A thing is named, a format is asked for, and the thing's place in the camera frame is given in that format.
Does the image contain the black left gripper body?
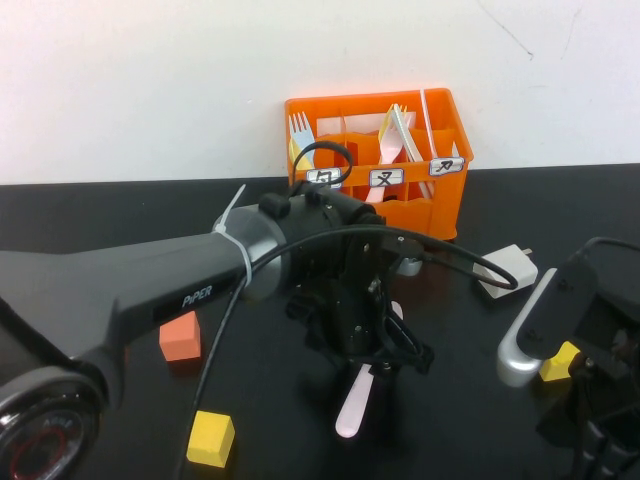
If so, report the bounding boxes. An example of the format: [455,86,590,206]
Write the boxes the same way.
[287,237,416,351]

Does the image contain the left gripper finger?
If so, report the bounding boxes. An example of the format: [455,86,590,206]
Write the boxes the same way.
[344,349,385,374]
[384,342,434,375]

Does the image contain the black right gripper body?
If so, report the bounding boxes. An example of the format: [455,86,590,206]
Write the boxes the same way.
[537,294,640,431]

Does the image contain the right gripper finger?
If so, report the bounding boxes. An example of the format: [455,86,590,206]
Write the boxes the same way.
[607,429,640,480]
[574,424,609,480]

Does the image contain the pink plastic spoon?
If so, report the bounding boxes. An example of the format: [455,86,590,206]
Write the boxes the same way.
[333,301,405,440]

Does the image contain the pink plastic fork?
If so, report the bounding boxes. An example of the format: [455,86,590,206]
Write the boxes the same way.
[366,110,417,204]

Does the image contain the yellow plastic spoon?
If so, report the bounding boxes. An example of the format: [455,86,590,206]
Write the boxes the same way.
[288,137,315,172]

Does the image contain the pink plastic knife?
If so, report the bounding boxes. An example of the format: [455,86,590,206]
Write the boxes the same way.
[421,88,441,161]

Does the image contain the orange plastic cutlery holder crate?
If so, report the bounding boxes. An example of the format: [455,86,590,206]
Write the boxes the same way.
[284,88,475,242]

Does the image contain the yellow cube block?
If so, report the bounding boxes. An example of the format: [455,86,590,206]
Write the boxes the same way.
[538,341,582,384]
[185,410,236,469]

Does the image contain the white zip tie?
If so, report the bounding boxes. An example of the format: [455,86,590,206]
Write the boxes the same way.
[212,183,255,301]

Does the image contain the paper label with fork character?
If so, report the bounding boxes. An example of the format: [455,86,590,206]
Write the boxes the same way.
[369,168,406,189]

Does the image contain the paper label with spoon character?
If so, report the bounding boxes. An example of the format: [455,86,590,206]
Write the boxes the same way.
[305,167,344,192]

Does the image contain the paper label with knife character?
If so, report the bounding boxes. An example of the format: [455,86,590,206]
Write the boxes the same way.
[428,157,467,178]

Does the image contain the orange cube block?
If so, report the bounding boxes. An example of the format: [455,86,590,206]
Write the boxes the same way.
[158,309,202,363]

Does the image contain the grey-white plastic knife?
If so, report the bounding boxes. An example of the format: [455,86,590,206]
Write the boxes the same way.
[392,106,437,201]

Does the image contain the yellow plastic fork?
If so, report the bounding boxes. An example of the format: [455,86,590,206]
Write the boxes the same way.
[378,103,409,146]

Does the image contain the light blue plastic fork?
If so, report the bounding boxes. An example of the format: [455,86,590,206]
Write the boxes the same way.
[288,111,316,169]

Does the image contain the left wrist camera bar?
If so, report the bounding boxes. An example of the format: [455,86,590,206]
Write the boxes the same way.
[383,234,426,278]

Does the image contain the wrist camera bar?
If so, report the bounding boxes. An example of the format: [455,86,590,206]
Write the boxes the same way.
[496,257,600,389]
[383,234,426,278]

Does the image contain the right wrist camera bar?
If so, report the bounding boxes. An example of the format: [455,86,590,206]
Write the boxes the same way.
[496,257,600,389]

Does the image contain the thin right camera cable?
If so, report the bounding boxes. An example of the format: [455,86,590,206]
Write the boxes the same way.
[564,237,640,266]

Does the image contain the white USB wall charger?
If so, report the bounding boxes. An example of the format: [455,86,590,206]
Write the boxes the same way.
[472,243,540,300]

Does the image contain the thick left arm cable loop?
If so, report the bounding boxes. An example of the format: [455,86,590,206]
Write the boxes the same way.
[292,142,355,190]

